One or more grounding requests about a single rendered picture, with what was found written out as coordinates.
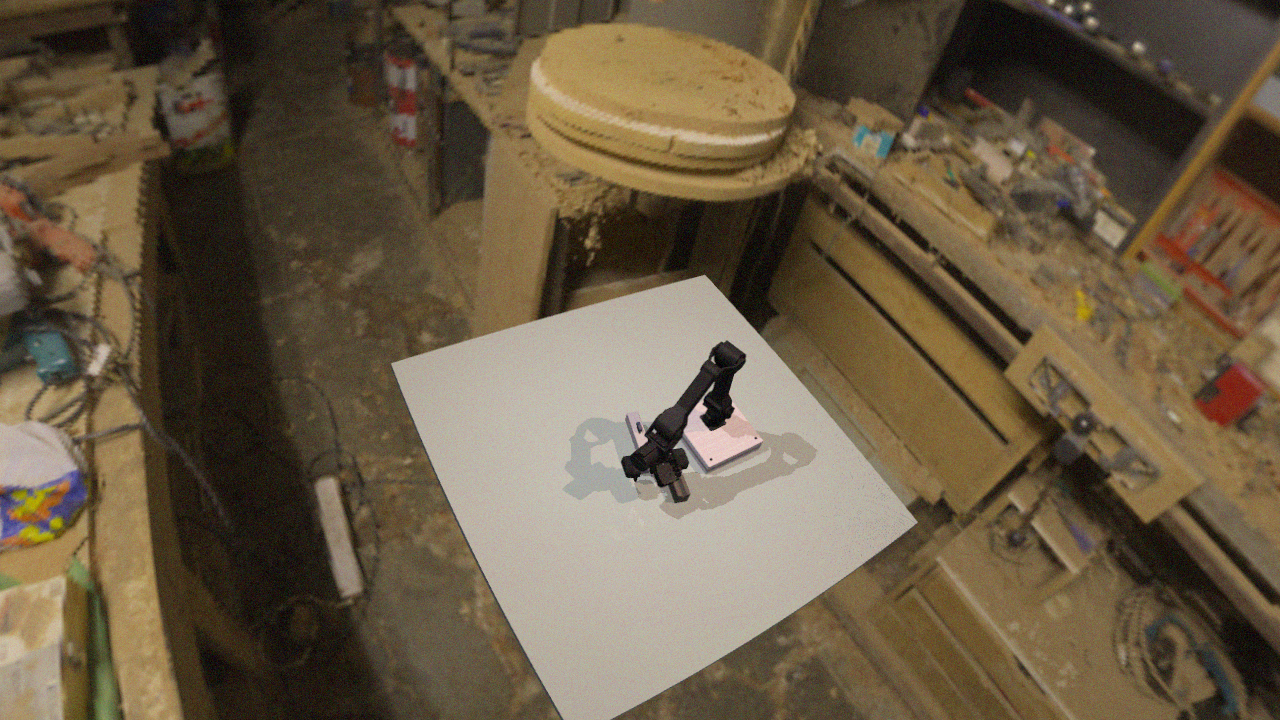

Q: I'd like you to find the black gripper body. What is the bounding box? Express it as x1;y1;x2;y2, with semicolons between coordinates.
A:
621;448;689;478

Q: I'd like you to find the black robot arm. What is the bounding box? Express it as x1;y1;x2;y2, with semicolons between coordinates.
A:
630;340;748;487

